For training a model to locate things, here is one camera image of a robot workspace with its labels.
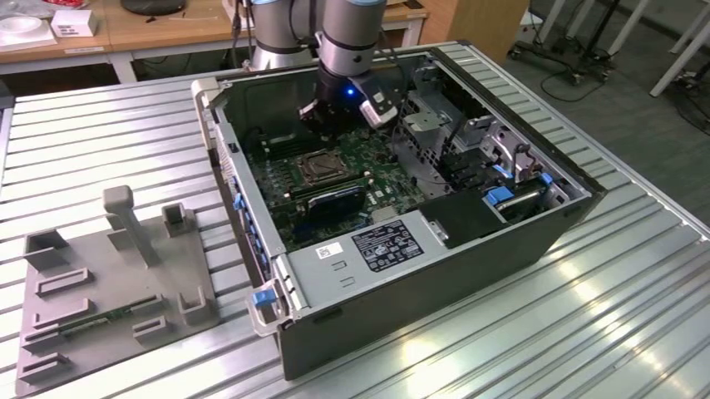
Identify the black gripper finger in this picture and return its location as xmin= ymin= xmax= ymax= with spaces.
xmin=298 ymin=99 xmax=322 ymax=123

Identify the silver CPU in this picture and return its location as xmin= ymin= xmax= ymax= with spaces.
xmin=307 ymin=154 xmax=342 ymax=175

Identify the metal socket cover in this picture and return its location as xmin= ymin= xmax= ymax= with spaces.
xmin=296 ymin=148 xmax=356 ymax=185

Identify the CPU socket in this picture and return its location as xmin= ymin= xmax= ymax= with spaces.
xmin=294 ymin=147 xmax=358 ymax=185

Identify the grey metal drive cage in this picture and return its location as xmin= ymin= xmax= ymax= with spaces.
xmin=396 ymin=89 xmax=463 ymax=186

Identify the green motherboard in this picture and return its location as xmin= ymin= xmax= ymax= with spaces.
xmin=247 ymin=124 xmax=428 ymax=250

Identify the black expansion card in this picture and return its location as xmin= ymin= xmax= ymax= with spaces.
xmin=291 ymin=185 xmax=368 ymax=246

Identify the wooden desk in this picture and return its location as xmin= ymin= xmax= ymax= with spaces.
xmin=0 ymin=0 xmax=431 ymax=86

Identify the wooden cabinet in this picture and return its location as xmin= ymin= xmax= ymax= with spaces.
xmin=447 ymin=0 xmax=530 ymax=67

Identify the black plastic shroud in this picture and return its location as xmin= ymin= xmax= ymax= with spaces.
xmin=418 ymin=193 xmax=510 ymax=249

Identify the black round object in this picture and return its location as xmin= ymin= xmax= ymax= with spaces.
xmin=120 ymin=0 xmax=187 ymax=16

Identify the silver power supply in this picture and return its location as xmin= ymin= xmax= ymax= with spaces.
xmin=275 ymin=209 xmax=451 ymax=318

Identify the white cardboard box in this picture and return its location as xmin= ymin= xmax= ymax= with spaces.
xmin=49 ymin=10 xmax=101 ymax=39

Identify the open PC case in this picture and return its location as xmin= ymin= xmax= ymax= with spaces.
xmin=191 ymin=40 xmax=607 ymax=382

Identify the black rolling stand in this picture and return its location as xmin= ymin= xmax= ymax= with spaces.
xmin=508 ymin=0 xmax=622 ymax=86

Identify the grey parts rack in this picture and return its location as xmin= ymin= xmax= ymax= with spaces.
xmin=16 ymin=185 xmax=223 ymax=396

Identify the white bowl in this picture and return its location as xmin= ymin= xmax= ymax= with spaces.
xmin=0 ymin=14 xmax=57 ymax=47

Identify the green RAM stick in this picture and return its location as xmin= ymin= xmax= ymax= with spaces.
xmin=52 ymin=297 xmax=168 ymax=340

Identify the white table leg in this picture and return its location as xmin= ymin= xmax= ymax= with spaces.
xmin=647 ymin=0 xmax=710 ymax=99

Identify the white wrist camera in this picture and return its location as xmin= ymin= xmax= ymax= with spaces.
xmin=352 ymin=74 xmax=400 ymax=129

